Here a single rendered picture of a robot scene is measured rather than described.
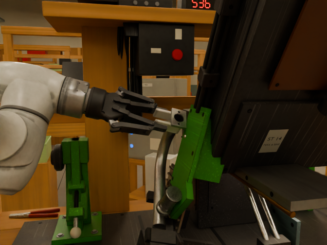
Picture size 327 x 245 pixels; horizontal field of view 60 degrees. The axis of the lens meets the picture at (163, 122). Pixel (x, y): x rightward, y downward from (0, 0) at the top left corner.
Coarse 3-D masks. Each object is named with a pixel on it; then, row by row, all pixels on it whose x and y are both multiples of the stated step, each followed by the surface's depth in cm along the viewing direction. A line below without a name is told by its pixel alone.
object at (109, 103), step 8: (96, 88) 66; (96, 96) 65; (104, 96) 65; (112, 96) 70; (88, 104) 64; (96, 104) 65; (104, 104) 67; (112, 104) 68; (120, 104) 69; (88, 112) 65; (96, 112) 65; (104, 112) 66; (112, 112) 67; (104, 120) 67
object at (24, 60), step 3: (0, 54) 888; (3, 54) 883; (0, 57) 889; (3, 57) 884; (0, 60) 890; (3, 60) 885; (18, 60) 898; (24, 60) 901; (27, 60) 903; (30, 60) 937; (54, 60) 918; (42, 63) 907; (45, 63) 909; (48, 63) 911; (51, 63) 913; (54, 63) 915
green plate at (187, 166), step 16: (192, 112) 69; (208, 112) 61; (192, 128) 66; (208, 128) 63; (192, 144) 64; (208, 144) 63; (176, 160) 72; (192, 160) 62; (208, 160) 64; (176, 176) 69; (192, 176) 62; (208, 176) 64
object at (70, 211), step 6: (72, 186) 78; (78, 186) 78; (84, 186) 78; (78, 192) 78; (84, 192) 80; (72, 198) 79; (78, 198) 77; (84, 198) 79; (72, 204) 78; (78, 204) 78; (84, 204) 78; (66, 210) 77; (72, 210) 74; (78, 210) 74; (84, 210) 77; (66, 216) 76; (72, 216) 74; (78, 216) 74; (84, 216) 77
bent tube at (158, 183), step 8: (176, 112) 72; (184, 112) 73; (176, 120) 74; (184, 120) 71; (184, 128) 70; (168, 136) 75; (160, 144) 78; (168, 144) 77; (160, 152) 78; (160, 160) 77; (160, 168) 76; (160, 176) 74; (160, 184) 73; (160, 192) 71; (160, 216) 67; (160, 224) 69
